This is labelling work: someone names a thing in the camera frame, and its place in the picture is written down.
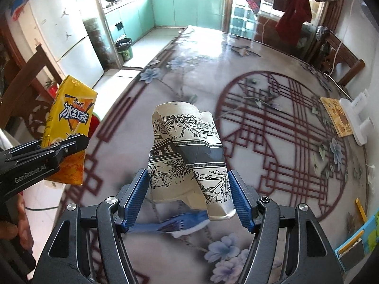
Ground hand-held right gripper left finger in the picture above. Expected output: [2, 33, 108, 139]
[36, 168, 150, 284]

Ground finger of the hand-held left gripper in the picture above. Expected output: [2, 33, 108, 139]
[0, 140, 43, 160]
[0, 135, 89, 172]

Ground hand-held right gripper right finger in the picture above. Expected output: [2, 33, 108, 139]
[228, 170, 345, 284]

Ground floral paper cup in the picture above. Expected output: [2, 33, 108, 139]
[148, 101, 208, 204]
[172, 111, 237, 221]

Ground red bin with green rim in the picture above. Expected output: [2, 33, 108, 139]
[86, 114, 99, 137]

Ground yellow drink carton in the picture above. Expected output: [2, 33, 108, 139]
[41, 75, 98, 186]

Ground black trash bin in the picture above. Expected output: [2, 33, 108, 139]
[114, 37, 134, 60]

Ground person's left hand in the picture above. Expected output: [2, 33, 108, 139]
[0, 195, 34, 251]

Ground wooden chair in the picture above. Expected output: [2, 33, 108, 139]
[308, 27, 365, 86]
[0, 44, 64, 142]

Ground white refrigerator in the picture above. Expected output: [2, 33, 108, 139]
[18, 0, 105, 88]

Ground yellow flat stick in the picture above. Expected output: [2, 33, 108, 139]
[355, 198, 368, 224]

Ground yellow square coaster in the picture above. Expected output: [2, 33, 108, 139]
[320, 96, 354, 138]

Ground blue cardboard box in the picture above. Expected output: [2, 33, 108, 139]
[334, 209, 379, 273]

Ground teal kitchen cabinets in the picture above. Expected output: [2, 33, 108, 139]
[104, 0, 228, 45]

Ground clear plastic drawer stack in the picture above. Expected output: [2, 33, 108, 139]
[229, 0, 258, 40]

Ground red hanging cloth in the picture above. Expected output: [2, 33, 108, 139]
[275, 0, 313, 40]

